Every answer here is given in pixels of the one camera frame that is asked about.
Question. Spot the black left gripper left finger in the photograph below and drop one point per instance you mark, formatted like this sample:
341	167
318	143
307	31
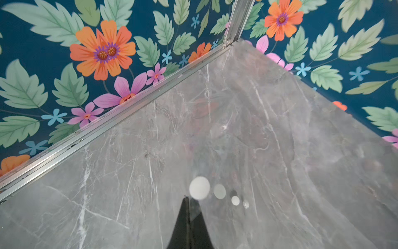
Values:
180	238

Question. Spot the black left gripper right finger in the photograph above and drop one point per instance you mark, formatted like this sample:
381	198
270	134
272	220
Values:
199	236

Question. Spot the teal ruler set pouch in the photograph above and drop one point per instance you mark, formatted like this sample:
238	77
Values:
229	153

